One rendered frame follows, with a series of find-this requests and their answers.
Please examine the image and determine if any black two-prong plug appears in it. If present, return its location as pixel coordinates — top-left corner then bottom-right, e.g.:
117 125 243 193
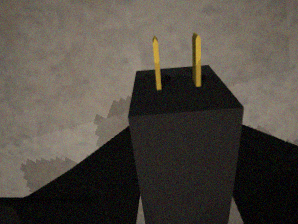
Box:
128 32 243 224

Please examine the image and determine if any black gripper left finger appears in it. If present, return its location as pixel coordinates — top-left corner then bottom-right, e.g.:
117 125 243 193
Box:
0 125 141 224

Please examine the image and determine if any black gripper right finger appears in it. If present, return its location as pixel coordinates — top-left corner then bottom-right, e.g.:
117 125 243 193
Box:
233 124 298 224

